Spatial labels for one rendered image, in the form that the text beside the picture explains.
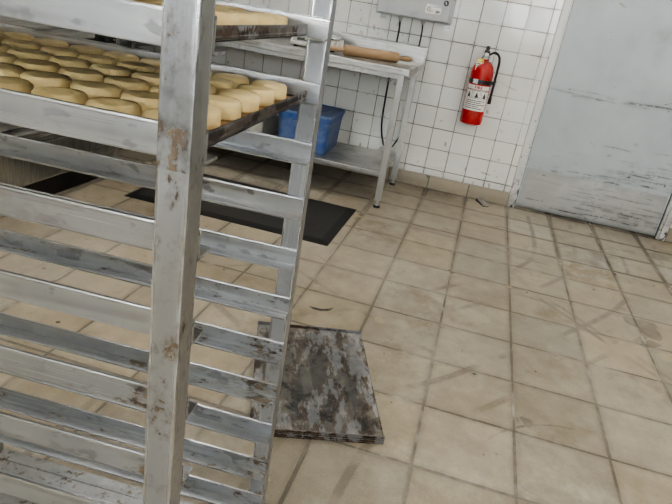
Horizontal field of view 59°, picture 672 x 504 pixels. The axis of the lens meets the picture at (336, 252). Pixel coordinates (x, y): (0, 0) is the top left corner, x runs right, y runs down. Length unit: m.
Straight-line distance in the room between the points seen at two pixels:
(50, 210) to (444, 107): 3.96
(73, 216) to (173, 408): 0.20
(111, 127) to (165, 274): 0.13
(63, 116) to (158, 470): 0.35
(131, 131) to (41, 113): 0.09
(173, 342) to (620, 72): 4.13
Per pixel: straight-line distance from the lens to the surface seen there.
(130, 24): 0.53
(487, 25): 4.39
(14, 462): 1.55
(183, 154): 0.49
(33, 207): 0.62
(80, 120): 0.57
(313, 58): 0.91
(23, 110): 0.60
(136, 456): 0.71
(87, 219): 0.59
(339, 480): 1.72
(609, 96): 4.50
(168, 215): 0.51
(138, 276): 1.12
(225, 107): 0.68
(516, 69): 4.40
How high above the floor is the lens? 1.18
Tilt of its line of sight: 23 degrees down
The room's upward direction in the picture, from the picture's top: 10 degrees clockwise
